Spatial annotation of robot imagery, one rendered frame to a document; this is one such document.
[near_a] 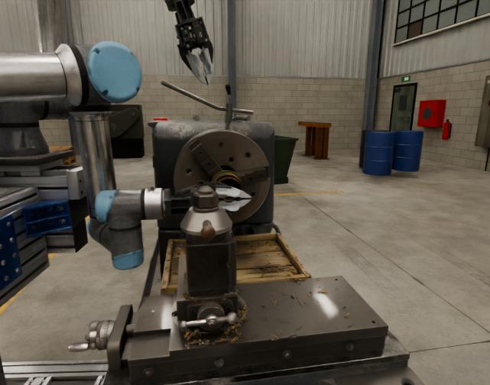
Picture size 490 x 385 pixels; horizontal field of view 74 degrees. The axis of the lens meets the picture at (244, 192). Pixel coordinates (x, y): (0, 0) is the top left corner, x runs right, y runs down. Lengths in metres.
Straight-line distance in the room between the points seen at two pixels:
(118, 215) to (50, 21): 0.72
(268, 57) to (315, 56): 1.60
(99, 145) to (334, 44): 11.65
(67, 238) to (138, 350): 0.72
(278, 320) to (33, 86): 0.58
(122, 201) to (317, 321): 0.49
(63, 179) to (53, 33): 0.47
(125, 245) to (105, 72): 0.38
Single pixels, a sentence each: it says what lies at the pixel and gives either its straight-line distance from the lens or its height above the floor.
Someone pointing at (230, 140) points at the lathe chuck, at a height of 1.20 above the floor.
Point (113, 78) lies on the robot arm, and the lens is 0.72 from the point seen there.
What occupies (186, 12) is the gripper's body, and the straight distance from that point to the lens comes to 0.91.
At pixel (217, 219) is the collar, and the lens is 0.48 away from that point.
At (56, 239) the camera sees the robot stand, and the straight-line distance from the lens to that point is 1.21.
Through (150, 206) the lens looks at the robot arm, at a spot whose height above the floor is 1.08.
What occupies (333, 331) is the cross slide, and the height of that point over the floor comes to 0.97.
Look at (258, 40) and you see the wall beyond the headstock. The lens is 11.45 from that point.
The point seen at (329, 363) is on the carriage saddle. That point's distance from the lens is 0.57.
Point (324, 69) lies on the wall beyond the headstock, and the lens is 12.02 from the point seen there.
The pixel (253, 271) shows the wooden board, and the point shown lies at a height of 0.89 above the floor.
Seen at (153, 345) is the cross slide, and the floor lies 0.96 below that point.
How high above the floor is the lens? 1.29
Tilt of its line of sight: 14 degrees down
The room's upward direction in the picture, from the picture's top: straight up
